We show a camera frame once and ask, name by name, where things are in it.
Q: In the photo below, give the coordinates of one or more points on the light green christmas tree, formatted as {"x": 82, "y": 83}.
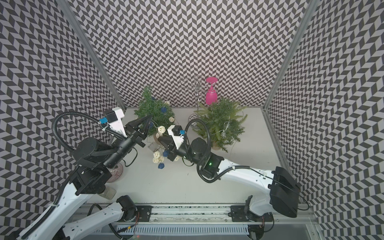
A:
{"x": 214, "y": 116}

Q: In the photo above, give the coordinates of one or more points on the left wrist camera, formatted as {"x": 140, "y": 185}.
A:
{"x": 113, "y": 120}

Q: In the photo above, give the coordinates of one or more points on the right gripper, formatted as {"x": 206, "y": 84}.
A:
{"x": 172, "y": 149}

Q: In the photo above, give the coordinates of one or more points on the garland battery box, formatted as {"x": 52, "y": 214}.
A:
{"x": 153, "y": 147}

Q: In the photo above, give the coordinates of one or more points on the pink plastic wine glass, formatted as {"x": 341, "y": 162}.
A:
{"x": 211, "y": 95}

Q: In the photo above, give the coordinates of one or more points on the blue and white ball garland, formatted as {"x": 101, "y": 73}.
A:
{"x": 163, "y": 116}

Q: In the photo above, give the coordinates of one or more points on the dark green small christmas tree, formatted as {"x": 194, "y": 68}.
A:
{"x": 141, "y": 111}

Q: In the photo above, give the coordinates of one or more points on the clear glass dish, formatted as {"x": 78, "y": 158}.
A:
{"x": 116, "y": 173}

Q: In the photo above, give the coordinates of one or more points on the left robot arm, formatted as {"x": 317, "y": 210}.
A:
{"x": 94, "y": 161}

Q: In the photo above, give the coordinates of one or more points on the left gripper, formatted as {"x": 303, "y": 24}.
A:
{"x": 132, "y": 132}

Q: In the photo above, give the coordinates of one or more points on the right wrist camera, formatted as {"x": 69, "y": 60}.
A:
{"x": 177, "y": 133}

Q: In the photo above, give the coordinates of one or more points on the metal front rail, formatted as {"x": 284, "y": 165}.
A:
{"x": 213, "y": 214}

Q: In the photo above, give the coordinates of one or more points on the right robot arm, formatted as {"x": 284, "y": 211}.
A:
{"x": 277, "y": 190}

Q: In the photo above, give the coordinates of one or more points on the chrome wire glass rack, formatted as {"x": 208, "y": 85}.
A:
{"x": 194, "y": 84}

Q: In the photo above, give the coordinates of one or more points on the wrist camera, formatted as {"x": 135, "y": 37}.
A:
{"x": 177, "y": 133}
{"x": 113, "y": 120}

